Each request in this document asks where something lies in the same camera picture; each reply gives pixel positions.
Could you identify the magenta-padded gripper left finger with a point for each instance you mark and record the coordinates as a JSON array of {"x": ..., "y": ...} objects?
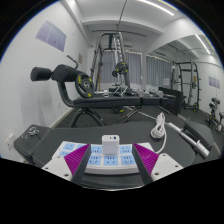
[{"x": 76, "y": 160}]

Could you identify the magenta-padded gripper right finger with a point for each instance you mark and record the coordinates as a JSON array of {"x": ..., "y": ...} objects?
[{"x": 148, "y": 160}]

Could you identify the white charger block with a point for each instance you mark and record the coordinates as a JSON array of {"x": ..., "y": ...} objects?
[{"x": 110, "y": 146}]

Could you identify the white power strip, blue sockets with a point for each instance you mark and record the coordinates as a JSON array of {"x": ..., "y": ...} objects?
[{"x": 111, "y": 163}]

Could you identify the black bench seat pad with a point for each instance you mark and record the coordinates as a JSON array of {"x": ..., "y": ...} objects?
[{"x": 200, "y": 133}]

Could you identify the black box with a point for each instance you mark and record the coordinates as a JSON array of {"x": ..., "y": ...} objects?
[{"x": 171, "y": 100}]

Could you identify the black bench with roller pads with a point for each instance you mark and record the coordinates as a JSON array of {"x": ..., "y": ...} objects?
[{"x": 106, "y": 101}]

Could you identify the black yellow weight plate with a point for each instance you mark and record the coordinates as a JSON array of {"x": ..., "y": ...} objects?
[
  {"x": 84, "y": 86},
  {"x": 120, "y": 69}
]

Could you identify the white paper sign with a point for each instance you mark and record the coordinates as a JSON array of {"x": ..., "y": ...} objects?
[{"x": 165, "y": 81}]

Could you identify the black dumbbell stand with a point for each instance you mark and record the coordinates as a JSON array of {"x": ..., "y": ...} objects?
[{"x": 215, "y": 113}]

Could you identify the black squat rack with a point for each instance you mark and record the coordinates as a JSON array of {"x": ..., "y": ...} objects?
[{"x": 194, "y": 86}]

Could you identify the grey window curtain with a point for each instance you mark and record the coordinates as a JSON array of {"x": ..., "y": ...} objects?
[
  {"x": 135, "y": 68},
  {"x": 158, "y": 70}
]

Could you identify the small purple wall poster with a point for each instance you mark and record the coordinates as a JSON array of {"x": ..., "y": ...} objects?
[{"x": 214, "y": 82}]

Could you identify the small brown wall notice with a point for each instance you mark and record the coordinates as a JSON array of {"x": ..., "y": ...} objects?
[{"x": 80, "y": 58}]

